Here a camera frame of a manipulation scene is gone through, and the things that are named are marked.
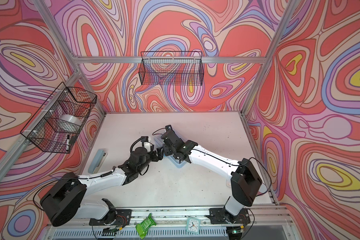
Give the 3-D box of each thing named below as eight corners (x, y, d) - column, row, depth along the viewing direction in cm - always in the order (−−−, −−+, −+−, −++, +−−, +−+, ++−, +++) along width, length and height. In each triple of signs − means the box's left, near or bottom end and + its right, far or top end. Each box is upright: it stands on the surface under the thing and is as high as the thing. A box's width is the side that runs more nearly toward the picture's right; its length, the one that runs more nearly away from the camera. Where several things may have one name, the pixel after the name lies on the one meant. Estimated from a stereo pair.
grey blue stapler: (91, 173, 90) (86, 169, 86) (101, 153, 99) (97, 149, 94) (97, 174, 90) (92, 170, 85) (107, 154, 99) (103, 149, 94)
